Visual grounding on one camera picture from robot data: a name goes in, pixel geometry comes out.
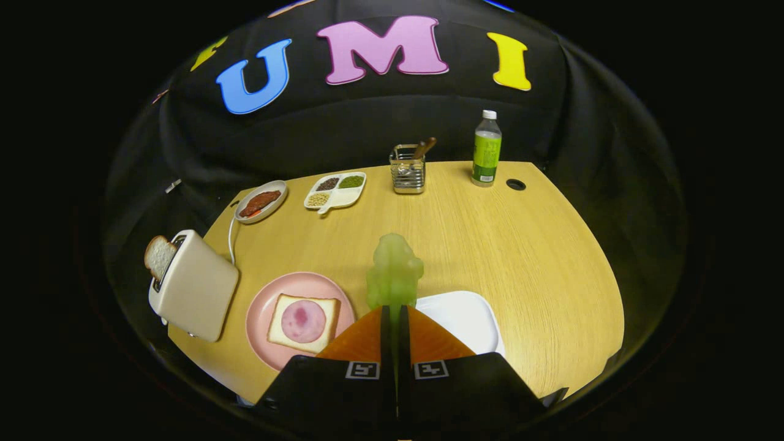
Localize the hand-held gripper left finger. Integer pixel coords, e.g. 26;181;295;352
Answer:
254;305;399;437

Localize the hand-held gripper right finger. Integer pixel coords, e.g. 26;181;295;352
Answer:
398;305;552;437

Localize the green lettuce leaf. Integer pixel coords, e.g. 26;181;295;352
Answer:
366;233;424;313

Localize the toasted bread slice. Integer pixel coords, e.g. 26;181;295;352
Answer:
144;235;178;282

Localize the white square plate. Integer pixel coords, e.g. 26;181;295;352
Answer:
415;291;507;357

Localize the pink ham slice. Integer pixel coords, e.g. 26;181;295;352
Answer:
281;300;327;344

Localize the white bread slice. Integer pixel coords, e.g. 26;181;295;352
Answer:
267;293;341;355

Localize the pink round plate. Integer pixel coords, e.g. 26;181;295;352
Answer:
246;272;356;372

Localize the white toaster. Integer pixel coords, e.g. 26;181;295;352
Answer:
148;230;240;342

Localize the divided white dish of beans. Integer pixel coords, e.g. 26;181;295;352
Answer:
304;171;367;215

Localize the brown steak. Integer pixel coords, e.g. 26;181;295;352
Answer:
239;190;282;218

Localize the white round plate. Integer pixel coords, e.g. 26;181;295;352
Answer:
235;179;288;224

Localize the green label plastic bottle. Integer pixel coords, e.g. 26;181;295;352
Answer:
471;110;502;187

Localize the black backdrop cloth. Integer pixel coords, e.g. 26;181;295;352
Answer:
101;0;690;393

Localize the metal wire utensil holder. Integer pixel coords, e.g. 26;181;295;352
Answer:
390;144;427;195

